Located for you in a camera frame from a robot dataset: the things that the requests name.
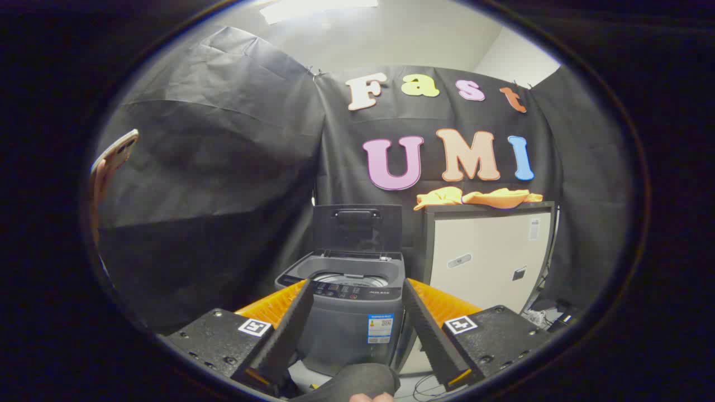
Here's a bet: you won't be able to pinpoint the grey washing machine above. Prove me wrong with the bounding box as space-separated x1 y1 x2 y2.
275 250 406 378

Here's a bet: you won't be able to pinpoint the white cabinet with grey top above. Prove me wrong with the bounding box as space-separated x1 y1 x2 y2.
399 201 559 376

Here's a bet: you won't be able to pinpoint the black backdrop cloth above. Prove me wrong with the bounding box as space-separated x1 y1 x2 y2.
95 25 635 336

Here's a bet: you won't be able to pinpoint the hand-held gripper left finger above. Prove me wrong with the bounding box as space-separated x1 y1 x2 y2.
159 278 314 397

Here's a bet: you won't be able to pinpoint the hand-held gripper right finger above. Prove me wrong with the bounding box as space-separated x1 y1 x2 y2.
402 277 552 393

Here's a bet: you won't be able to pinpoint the tangled cables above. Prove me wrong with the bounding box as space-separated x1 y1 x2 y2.
525 299 579 334

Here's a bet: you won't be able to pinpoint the orange polo shirt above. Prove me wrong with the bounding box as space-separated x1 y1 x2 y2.
413 186 544 211

